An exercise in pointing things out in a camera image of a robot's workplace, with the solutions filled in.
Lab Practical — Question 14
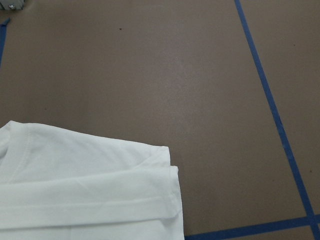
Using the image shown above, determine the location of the white long-sleeve printed shirt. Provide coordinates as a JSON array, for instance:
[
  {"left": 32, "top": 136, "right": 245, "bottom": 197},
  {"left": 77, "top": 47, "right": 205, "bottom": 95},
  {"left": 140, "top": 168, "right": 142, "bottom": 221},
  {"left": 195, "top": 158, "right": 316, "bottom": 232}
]
[{"left": 0, "top": 121, "right": 184, "bottom": 240}]

